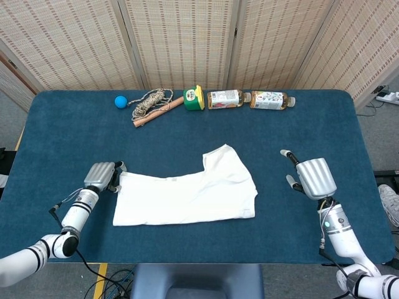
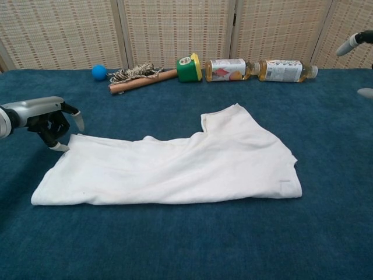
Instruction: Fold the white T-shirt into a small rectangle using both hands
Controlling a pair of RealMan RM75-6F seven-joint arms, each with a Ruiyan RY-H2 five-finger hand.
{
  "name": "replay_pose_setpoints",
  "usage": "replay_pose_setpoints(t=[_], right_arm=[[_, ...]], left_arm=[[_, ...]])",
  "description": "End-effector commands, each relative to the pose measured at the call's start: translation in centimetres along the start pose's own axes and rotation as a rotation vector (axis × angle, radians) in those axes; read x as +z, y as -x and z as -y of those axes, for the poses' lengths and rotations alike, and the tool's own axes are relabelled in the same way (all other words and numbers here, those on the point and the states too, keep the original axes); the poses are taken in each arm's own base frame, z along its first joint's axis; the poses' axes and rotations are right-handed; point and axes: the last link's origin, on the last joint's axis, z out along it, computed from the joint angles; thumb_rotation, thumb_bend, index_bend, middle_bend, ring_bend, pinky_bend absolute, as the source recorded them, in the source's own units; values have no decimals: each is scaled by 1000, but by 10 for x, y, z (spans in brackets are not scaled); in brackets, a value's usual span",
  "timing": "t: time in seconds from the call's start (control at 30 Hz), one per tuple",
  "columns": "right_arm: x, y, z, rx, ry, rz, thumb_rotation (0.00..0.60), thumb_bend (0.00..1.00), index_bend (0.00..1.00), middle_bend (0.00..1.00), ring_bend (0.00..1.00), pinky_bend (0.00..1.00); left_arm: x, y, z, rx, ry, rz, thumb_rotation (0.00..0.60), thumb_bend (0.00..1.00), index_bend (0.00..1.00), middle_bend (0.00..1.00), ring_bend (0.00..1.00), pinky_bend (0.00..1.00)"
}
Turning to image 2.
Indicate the woven folding screen panel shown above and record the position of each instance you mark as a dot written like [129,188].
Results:
[58,32]
[344,17]
[279,29]
[175,29]

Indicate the tea bottle with fruit label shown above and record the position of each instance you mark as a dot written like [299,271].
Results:
[224,70]

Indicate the blue ball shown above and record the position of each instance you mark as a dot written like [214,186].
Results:
[98,72]

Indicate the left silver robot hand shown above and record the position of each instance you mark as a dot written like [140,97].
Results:
[35,109]

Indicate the tea bottle with white label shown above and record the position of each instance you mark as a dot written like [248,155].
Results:
[285,70]

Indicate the blue table cover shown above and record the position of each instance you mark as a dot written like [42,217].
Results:
[116,248]

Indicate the wooden stick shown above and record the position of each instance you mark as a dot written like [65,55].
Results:
[137,84]

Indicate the white T-shirt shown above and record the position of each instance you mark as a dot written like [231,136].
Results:
[175,175]

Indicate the green container with yellow lid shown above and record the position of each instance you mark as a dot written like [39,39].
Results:
[188,73]

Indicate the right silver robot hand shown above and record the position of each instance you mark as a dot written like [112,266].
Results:
[354,39]

